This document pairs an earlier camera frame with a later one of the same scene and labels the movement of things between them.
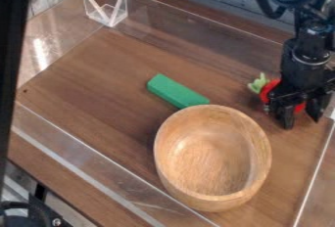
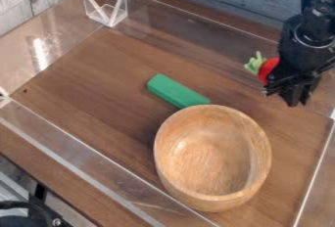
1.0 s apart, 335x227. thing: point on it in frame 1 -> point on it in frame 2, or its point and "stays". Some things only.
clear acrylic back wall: [210, 43] stays
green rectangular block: [177, 93] stays
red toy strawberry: [260, 86] -> [261, 66]
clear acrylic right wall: [316, 212] stays
